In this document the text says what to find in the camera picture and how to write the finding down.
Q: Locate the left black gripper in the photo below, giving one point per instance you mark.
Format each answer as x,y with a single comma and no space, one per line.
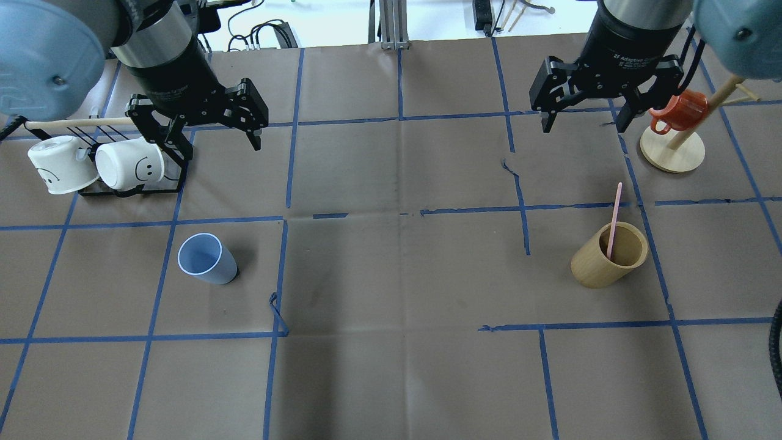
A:
175,74

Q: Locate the bamboo chopstick holder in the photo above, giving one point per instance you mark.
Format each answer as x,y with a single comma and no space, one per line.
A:
600,262

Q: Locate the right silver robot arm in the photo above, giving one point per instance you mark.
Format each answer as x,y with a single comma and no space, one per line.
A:
745,36

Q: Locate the black wire mug rack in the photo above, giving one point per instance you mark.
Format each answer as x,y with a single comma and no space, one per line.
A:
96,131

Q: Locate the blue plastic cup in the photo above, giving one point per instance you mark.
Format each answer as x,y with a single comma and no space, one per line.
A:
203,256

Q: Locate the pink chopstick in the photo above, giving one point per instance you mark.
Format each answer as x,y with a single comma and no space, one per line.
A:
614,221

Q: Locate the white smiley mug right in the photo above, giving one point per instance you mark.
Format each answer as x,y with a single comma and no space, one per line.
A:
127,164

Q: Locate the brown paper table mat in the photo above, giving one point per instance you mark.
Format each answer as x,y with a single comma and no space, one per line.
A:
403,242

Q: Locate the red mug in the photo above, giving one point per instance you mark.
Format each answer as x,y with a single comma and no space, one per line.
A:
681,113

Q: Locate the white smiley mug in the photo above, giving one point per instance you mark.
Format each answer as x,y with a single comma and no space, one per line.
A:
127,164
63,164

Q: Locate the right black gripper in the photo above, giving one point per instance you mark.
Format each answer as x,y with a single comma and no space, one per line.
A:
628,38

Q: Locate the wooden mug tree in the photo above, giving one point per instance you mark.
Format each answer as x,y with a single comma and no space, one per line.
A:
682,151

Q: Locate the white smiley mug left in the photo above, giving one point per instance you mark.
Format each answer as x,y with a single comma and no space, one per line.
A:
63,164

